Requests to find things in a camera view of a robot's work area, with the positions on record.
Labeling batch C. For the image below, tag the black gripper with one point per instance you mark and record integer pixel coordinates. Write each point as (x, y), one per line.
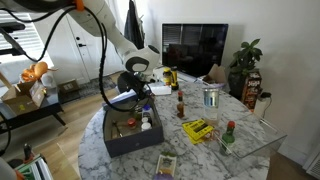
(128, 84)

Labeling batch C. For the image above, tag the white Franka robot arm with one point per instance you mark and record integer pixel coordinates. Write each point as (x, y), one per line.
(110, 23)

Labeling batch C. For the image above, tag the navy blue cardboard box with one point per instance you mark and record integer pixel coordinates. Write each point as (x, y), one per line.
(133, 141)

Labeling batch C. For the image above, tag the small closed cardboard box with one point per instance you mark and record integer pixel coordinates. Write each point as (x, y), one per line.
(68, 86)

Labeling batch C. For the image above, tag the open cardboard box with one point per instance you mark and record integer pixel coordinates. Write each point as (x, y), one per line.
(21, 98)

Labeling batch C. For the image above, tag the white bottle blue cap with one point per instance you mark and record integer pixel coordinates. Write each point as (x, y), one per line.
(146, 110)

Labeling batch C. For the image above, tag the white paper sheet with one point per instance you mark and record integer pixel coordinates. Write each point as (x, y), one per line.
(161, 90)

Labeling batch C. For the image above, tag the small white pill bottle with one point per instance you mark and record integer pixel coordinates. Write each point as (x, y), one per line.
(145, 119)

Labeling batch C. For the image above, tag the red capped jar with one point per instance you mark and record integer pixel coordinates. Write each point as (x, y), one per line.
(132, 123)

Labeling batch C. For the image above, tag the yellow vitamin bottle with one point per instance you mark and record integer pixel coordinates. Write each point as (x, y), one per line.
(166, 76)

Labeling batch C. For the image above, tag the black yellow bottle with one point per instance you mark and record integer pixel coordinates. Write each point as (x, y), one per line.
(174, 79)

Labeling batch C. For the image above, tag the brown hot sauce bottle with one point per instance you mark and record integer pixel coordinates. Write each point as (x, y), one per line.
(180, 106)

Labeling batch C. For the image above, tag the grey patterned floor rug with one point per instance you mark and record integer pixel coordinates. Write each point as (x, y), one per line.
(96, 87)

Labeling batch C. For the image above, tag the yellow black packet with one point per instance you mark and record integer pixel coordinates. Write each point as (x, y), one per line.
(197, 130)

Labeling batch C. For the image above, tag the metal tumbler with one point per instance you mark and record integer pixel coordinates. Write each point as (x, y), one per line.
(211, 105)

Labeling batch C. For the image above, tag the dark hanging coat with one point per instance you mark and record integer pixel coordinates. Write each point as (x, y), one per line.
(134, 28)

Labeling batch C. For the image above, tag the black flat screen television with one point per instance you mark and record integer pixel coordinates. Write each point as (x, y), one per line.
(195, 50)

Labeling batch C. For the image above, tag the purple yellow snack packet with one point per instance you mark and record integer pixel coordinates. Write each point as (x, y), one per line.
(166, 165)

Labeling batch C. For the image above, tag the white panelled door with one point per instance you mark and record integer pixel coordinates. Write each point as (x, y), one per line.
(86, 50)

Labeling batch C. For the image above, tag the brown paper bag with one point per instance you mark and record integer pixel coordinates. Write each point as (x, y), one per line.
(216, 75)

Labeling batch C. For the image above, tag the dark plant pot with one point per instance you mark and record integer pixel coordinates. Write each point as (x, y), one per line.
(236, 85)

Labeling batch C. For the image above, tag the green bottle red cap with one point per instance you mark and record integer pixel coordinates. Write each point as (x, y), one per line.
(228, 139)

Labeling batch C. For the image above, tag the orange plush toy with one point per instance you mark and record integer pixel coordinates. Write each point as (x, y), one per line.
(35, 71)

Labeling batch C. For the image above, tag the black low bench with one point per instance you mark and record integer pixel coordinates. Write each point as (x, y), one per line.
(31, 111)

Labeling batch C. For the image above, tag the green leafy houseplant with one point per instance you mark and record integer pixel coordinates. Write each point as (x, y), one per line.
(246, 55)

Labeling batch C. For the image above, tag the clear plastic bin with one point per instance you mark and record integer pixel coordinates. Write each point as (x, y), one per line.
(260, 140)

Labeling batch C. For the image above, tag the window with white blinds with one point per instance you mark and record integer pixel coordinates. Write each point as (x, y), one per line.
(30, 36)

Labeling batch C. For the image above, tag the white baseboard vent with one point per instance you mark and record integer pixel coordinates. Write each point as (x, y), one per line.
(313, 163)

